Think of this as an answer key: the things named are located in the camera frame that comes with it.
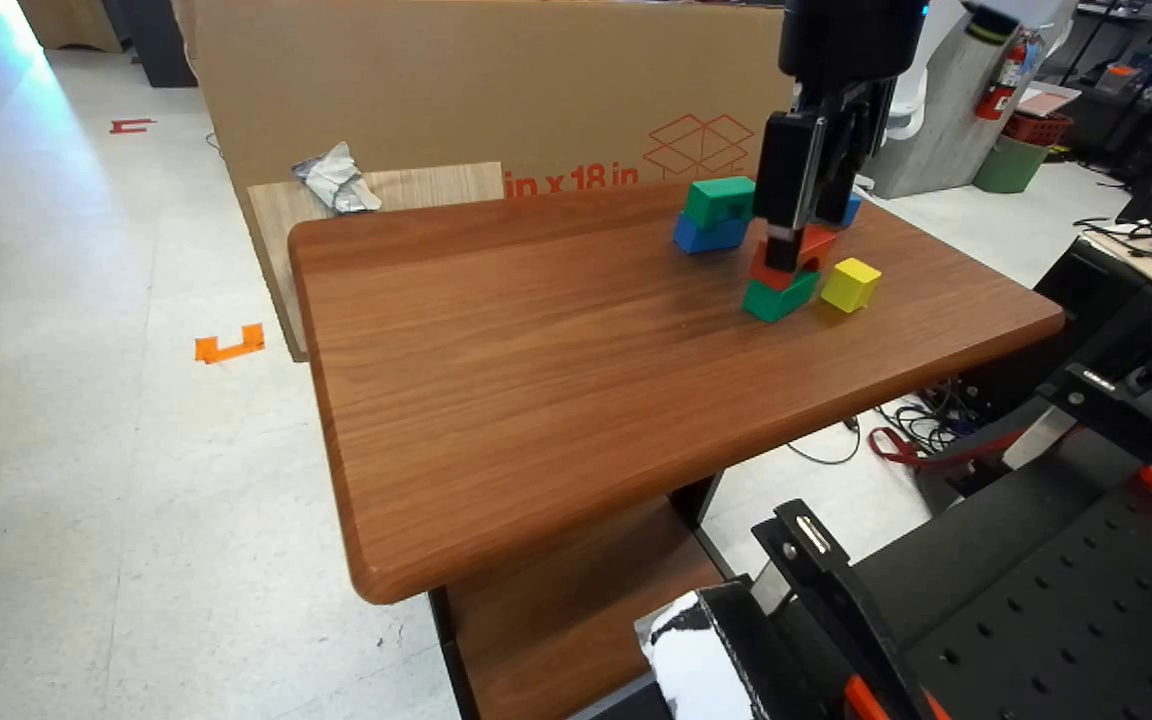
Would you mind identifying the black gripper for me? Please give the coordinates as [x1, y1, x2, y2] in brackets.
[754, 0, 929, 239]

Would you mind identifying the orange arch block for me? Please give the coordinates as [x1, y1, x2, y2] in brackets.
[750, 226, 834, 288]

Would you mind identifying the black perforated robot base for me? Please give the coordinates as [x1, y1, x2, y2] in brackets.
[754, 387, 1152, 720]

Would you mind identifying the yellow cube block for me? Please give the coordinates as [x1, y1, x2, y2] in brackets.
[821, 256, 881, 311]

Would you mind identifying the blue block under green arch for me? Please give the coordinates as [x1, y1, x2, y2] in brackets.
[670, 215, 747, 256]

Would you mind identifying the green rectangular block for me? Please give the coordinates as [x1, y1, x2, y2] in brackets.
[742, 272, 821, 324]

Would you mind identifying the red fire extinguisher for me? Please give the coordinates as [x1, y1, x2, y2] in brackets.
[975, 33, 1031, 119]

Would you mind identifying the green bucket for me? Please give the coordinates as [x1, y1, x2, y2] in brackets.
[975, 135, 1044, 193]

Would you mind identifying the large cardboard box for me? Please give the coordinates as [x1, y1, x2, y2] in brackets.
[170, 0, 791, 196]

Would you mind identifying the wooden desk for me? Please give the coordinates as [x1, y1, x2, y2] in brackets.
[284, 160, 1073, 720]

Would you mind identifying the crumpled white cloth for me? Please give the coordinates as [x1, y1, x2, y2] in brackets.
[290, 139, 383, 215]

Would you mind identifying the orange floor tape marker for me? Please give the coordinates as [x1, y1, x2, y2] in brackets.
[192, 324, 263, 363]

